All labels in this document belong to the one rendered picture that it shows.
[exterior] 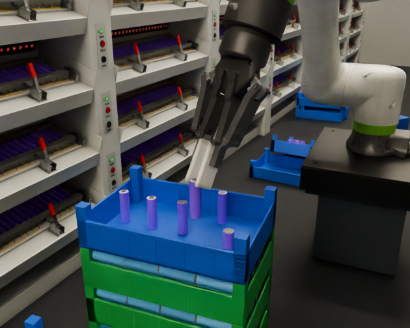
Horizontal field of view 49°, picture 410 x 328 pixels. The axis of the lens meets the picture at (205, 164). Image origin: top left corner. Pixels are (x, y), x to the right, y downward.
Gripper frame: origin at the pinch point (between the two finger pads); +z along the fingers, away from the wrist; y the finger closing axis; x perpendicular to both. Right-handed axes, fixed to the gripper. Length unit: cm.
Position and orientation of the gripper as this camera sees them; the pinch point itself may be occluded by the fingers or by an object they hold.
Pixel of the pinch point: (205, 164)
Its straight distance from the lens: 69.8
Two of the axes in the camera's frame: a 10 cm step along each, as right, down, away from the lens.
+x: -7.1, -1.8, -6.8
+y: -6.3, -2.9, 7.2
